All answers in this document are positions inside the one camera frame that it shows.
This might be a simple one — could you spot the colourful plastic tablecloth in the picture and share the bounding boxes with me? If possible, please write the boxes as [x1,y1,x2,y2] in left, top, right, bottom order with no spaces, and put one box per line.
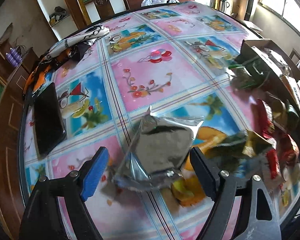
[22,0,300,240]

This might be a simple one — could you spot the red candy bar packet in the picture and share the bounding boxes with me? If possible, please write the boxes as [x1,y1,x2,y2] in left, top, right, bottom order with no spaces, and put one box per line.
[266,148,281,180]

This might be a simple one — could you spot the dark green snack bag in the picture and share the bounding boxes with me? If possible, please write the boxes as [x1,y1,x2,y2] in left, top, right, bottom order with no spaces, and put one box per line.
[226,59,270,90]

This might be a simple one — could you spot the white plastic bag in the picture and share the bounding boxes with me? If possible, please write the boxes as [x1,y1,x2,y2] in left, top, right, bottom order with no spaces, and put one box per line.
[141,0,180,7]

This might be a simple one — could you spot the purple bottles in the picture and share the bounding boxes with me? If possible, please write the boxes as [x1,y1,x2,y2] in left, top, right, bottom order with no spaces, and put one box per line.
[6,48,23,67]

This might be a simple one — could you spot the dark red snack bag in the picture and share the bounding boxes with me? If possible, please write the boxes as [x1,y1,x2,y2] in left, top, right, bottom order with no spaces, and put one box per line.
[279,134,300,167]

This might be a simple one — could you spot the electric kettle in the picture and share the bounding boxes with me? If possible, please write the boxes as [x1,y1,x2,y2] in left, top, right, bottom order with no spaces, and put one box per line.
[218,0,230,13]

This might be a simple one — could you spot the patterned cloth bag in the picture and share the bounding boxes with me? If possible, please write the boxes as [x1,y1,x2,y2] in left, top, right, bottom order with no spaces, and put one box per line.
[22,24,110,99]

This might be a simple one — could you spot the yellow triangular snack packet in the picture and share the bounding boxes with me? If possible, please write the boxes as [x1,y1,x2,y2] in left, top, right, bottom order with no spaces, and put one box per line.
[267,93,299,133]

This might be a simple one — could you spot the cardboard box tray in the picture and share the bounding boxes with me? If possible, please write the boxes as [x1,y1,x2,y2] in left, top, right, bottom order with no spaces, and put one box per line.
[237,38,300,159]

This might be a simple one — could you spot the yellow green small bag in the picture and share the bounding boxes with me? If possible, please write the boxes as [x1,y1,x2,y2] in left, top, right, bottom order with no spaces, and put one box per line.
[204,129,273,177]

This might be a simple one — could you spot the small silver foil bag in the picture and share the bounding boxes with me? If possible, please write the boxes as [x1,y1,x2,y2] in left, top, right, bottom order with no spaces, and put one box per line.
[112,107,204,192]

